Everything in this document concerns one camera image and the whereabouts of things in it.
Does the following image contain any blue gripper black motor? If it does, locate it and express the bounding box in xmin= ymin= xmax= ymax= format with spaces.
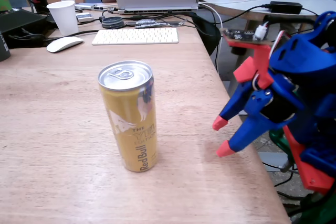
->
xmin=212 ymin=71 xmax=307 ymax=158

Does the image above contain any yellow Red Bull can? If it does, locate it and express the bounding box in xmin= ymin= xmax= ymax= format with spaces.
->
xmin=97 ymin=60 xmax=158 ymax=173

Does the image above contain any green table clamp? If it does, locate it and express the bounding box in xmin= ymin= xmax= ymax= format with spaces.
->
xmin=299 ymin=194 xmax=336 ymax=224
xmin=268 ymin=127 xmax=291 ymax=157

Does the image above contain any black office chair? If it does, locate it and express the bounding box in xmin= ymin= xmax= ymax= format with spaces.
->
xmin=191 ymin=11 xmax=222 ymax=56

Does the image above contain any black power adapter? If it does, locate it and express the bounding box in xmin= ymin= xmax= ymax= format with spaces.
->
xmin=269 ymin=1 xmax=303 ymax=15

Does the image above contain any foil wrapped item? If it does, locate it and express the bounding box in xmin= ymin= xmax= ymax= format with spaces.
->
xmin=134 ymin=19 xmax=171 ymax=29

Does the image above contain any white keyboard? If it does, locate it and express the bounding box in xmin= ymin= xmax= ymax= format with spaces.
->
xmin=91 ymin=27 xmax=180 ymax=46

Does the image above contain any black round disc stack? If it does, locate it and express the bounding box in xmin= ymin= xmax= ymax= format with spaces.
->
xmin=101 ymin=16 xmax=125 ymax=29

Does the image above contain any small silver box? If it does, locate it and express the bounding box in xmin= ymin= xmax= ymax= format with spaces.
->
xmin=76 ymin=13 xmax=95 ymax=23

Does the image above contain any white computer mouse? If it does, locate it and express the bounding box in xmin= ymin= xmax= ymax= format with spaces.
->
xmin=46 ymin=36 xmax=84 ymax=54

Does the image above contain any large white paper cup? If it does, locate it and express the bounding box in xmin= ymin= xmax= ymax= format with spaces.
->
xmin=46 ymin=0 xmax=79 ymax=37

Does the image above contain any black box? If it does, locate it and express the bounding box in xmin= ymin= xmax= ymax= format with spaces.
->
xmin=0 ymin=8 xmax=48 ymax=49

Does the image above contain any dark tumbler with sticker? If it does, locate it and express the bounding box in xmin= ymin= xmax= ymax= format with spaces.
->
xmin=0 ymin=31 xmax=12 ymax=62

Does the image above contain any red camera mount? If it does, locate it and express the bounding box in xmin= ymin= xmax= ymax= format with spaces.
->
xmin=223 ymin=37 xmax=274 ymax=90

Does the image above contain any red arm base bracket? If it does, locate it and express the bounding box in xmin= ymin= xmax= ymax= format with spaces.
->
xmin=282 ymin=126 xmax=335 ymax=196

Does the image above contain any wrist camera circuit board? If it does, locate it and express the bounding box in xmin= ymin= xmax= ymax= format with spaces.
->
xmin=219 ymin=22 xmax=270 ymax=43

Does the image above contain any white laptop cable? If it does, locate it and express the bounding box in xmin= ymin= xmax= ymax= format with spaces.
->
xmin=198 ymin=2 xmax=224 ymax=73

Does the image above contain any black adapter cable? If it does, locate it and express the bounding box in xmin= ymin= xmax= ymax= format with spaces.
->
xmin=220 ymin=3 xmax=271 ymax=25

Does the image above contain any black cable on table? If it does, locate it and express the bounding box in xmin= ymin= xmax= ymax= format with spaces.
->
xmin=44 ymin=29 xmax=101 ymax=42

